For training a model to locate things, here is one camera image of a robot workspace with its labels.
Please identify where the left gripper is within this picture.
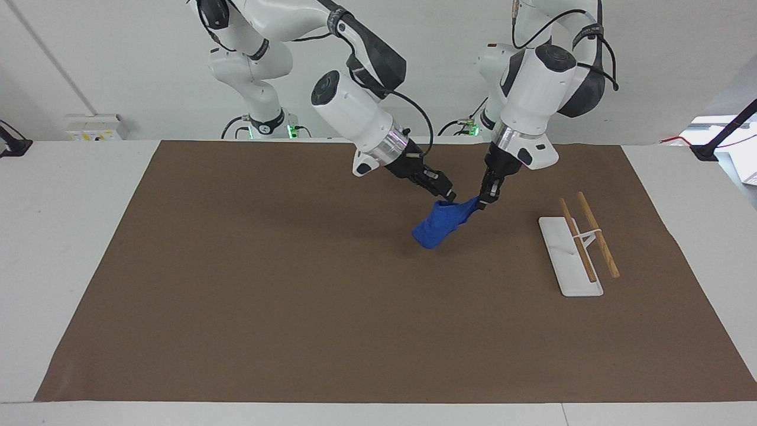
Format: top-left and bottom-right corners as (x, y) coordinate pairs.
(477, 144), (522, 211)

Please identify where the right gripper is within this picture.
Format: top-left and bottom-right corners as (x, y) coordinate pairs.
(384, 142), (458, 205)

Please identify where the blue towel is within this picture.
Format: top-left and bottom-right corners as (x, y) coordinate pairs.
(412, 196), (481, 251)

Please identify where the white rack with wooden rods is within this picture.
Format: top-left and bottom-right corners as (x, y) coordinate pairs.
(538, 191), (621, 298)

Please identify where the black stand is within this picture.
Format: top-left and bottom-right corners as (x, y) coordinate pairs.
(0, 119), (34, 159)
(690, 98), (757, 162)

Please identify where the black cable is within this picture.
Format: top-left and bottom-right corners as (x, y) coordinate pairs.
(378, 88), (435, 158)
(437, 98), (489, 137)
(511, 0), (620, 93)
(221, 115), (254, 140)

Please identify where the red cable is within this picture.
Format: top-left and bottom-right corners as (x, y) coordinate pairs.
(659, 134), (757, 149)

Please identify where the white wall socket box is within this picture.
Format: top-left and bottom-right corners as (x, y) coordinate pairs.
(64, 114), (124, 141)

